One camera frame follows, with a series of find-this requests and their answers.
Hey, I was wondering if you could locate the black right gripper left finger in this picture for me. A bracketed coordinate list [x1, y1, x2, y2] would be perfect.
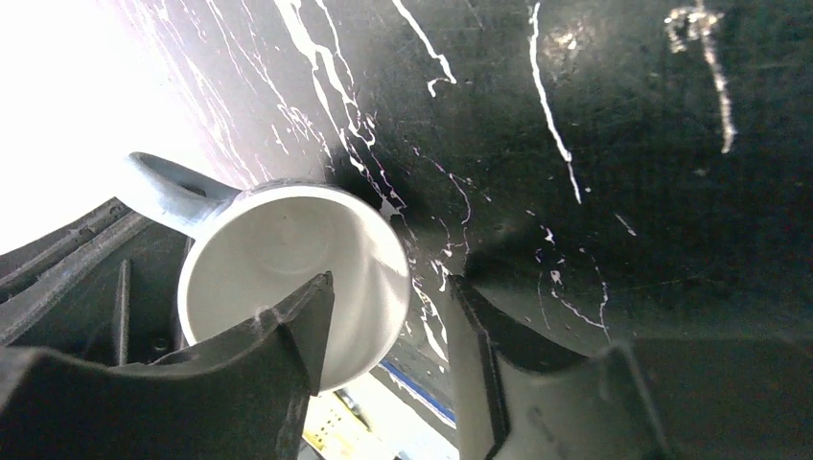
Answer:
[1, 272, 335, 459]

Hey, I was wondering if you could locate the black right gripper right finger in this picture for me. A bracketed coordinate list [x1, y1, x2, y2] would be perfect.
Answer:
[446, 275, 812, 459]

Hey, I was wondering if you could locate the grey printed mug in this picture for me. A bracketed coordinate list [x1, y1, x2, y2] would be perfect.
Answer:
[116, 152, 411, 391]

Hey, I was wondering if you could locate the aluminium table edge rail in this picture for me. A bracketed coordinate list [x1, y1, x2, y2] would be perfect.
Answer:
[1, 199, 191, 366]

